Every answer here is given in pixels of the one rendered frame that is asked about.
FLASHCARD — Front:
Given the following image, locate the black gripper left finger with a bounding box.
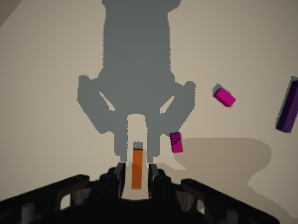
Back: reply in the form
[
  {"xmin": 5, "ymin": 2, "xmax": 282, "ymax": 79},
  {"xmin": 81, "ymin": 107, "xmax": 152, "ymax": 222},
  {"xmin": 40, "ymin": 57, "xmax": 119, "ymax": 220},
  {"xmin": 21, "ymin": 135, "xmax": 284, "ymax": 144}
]
[{"xmin": 0, "ymin": 162, "xmax": 126, "ymax": 224}]

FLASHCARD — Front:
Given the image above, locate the grey rod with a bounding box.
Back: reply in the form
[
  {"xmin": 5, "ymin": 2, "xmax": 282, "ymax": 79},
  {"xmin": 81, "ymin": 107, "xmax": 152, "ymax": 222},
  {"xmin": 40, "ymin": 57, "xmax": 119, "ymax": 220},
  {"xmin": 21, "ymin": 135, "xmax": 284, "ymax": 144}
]
[{"xmin": 197, "ymin": 199, "xmax": 204, "ymax": 210}]

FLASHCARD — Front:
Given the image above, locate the magenta rod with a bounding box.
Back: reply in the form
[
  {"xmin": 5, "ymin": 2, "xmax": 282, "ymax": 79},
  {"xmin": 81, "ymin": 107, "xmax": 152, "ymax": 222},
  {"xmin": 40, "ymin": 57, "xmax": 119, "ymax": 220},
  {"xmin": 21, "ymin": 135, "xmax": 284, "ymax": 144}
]
[
  {"xmin": 169, "ymin": 132, "xmax": 183, "ymax": 153},
  {"xmin": 213, "ymin": 88, "xmax": 236, "ymax": 107}
]

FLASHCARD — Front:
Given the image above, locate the orange rectangular bar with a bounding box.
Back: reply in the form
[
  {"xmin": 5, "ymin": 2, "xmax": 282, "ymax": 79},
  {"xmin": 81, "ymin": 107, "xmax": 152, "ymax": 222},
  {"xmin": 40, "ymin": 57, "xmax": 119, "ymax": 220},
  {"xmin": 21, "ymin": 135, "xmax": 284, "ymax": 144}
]
[{"xmin": 131, "ymin": 148, "xmax": 143, "ymax": 189}]

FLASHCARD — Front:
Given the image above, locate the purple rod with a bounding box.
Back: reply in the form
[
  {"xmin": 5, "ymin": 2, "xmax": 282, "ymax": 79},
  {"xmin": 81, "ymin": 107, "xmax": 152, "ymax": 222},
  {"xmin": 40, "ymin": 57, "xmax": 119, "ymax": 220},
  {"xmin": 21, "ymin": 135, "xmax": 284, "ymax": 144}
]
[{"xmin": 276, "ymin": 80, "xmax": 298, "ymax": 133}]

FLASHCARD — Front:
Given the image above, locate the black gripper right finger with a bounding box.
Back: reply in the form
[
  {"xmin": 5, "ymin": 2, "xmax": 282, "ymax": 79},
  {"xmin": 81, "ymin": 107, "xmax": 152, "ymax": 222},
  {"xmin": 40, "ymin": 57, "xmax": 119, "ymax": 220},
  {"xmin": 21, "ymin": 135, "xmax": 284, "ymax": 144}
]
[{"xmin": 148, "ymin": 164, "xmax": 280, "ymax": 224}]

